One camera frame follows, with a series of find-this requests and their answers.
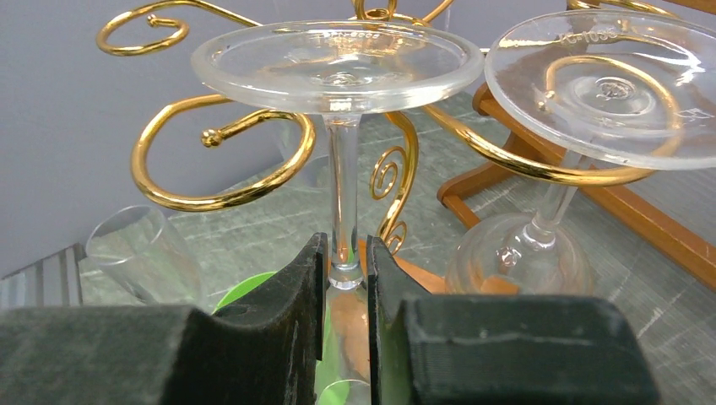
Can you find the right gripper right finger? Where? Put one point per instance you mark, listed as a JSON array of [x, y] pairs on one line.
[[430, 348]]

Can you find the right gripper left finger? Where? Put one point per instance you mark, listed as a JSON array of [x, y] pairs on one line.
[[107, 354]]

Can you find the clear champagne flute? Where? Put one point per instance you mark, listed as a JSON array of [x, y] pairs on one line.
[[340, 70]]

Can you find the clear wine glass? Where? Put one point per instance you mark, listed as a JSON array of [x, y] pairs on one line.
[[139, 248], [633, 89]]

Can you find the green plastic goblet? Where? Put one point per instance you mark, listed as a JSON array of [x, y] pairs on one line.
[[246, 290]]

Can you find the wooden two-tier shelf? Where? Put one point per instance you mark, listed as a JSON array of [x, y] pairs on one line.
[[620, 231]]

